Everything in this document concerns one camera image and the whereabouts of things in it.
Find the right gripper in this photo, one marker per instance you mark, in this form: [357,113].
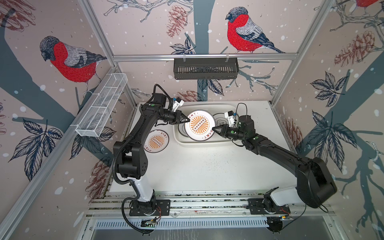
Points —
[225,131]

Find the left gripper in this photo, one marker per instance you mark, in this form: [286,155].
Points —
[177,118]

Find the white clover plate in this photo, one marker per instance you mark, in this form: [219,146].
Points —
[182,131]
[220,119]

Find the orange sunburst plate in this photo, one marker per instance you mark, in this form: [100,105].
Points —
[156,141]
[199,128]

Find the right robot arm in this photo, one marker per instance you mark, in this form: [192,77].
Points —
[315,184]

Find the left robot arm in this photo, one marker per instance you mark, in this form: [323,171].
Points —
[130,162]

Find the white plastic bin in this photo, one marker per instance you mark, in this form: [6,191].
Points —
[212,108]

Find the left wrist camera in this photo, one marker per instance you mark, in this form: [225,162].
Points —
[177,102]

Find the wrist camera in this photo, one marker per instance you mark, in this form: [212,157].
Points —
[231,118]
[177,102]

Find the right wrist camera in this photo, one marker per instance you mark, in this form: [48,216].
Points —
[231,118]

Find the black hanging wire basket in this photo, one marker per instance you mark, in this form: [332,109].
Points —
[206,69]

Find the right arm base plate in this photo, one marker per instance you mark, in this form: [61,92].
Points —
[261,207]

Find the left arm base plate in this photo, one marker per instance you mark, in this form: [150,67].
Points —
[149,209]

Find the horizontal aluminium rail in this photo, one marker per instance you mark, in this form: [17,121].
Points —
[160,58]

